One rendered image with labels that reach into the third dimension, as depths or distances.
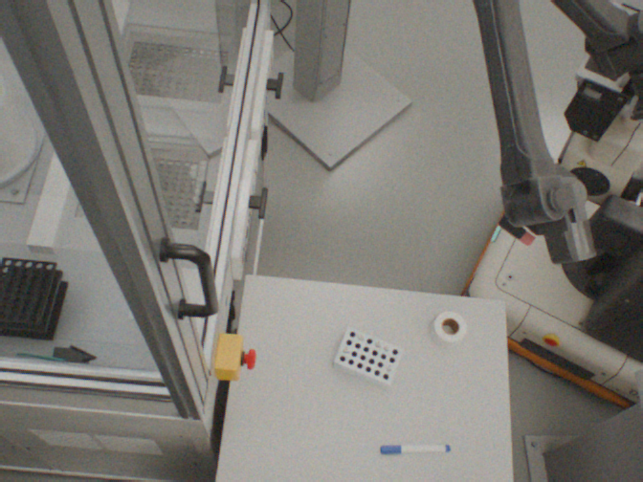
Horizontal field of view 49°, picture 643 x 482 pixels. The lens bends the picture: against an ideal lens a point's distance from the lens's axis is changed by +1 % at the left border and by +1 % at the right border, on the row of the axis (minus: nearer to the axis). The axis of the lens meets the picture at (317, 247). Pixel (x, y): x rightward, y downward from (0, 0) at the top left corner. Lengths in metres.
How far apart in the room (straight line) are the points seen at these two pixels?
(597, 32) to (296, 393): 0.88
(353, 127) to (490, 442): 1.50
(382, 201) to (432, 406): 1.21
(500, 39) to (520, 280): 1.24
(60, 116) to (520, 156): 0.71
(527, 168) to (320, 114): 1.73
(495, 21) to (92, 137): 0.72
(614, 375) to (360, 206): 1.00
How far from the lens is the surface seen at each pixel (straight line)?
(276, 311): 1.53
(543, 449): 2.36
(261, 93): 1.62
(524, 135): 1.06
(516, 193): 1.07
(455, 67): 3.01
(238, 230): 1.43
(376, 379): 1.46
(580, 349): 2.22
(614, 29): 1.35
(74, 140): 0.53
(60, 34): 0.44
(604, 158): 1.83
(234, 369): 1.34
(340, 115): 2.72
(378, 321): 1.54
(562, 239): 1.11
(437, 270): 2.48
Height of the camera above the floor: 2.19
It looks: 63 degrees down
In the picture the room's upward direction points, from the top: 8 degrees clockwise
